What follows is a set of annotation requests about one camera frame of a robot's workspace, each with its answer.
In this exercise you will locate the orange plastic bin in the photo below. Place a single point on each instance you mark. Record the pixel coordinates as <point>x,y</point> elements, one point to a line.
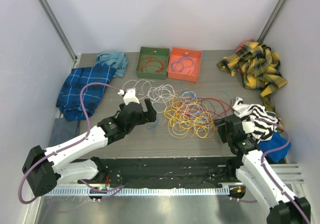
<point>184,64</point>

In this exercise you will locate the bright blue cloth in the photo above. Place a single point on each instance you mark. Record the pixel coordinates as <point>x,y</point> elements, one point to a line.
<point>275,142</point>

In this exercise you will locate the pink cloth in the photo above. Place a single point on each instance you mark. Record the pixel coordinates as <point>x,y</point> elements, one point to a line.
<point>240,46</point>

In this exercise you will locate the white slotted cable duct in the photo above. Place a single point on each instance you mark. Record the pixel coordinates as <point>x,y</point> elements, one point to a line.
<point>126,192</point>

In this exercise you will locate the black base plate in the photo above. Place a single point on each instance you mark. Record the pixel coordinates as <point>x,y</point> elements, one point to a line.
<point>167,173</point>

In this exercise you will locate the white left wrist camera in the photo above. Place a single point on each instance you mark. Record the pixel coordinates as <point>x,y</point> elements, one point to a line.
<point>129,96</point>

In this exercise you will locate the light blue cloth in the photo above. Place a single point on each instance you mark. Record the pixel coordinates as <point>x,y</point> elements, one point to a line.
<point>117,60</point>

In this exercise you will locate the black white striped cloth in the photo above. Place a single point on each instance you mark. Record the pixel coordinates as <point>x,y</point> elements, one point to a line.
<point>259,115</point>

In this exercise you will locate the green plastic bin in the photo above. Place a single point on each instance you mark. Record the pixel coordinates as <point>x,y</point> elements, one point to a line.
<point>153,63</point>

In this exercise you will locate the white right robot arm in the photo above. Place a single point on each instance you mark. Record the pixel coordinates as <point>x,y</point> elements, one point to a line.
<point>250,167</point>

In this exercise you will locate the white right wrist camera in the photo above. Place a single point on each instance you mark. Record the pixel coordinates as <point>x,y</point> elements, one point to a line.
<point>248,127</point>

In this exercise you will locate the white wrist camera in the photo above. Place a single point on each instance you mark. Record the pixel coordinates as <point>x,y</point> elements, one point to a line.
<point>129,96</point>
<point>248,127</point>

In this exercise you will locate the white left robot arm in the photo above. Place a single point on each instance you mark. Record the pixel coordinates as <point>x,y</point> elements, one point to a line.
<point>44,169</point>

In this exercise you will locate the yellow plaid cloth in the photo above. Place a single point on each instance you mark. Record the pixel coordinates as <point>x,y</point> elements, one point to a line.
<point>259,66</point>

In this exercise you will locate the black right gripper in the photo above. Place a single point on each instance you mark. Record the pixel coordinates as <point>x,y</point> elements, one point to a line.
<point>221,128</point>

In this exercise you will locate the blue plaid cloth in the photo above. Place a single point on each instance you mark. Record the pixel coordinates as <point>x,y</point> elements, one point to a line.
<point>83,85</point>

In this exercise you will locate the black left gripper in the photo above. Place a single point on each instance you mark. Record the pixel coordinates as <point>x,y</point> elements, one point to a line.
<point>149,116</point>

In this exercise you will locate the grey blue folded cloth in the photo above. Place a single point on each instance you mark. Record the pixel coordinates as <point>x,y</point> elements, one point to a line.
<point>63,130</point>

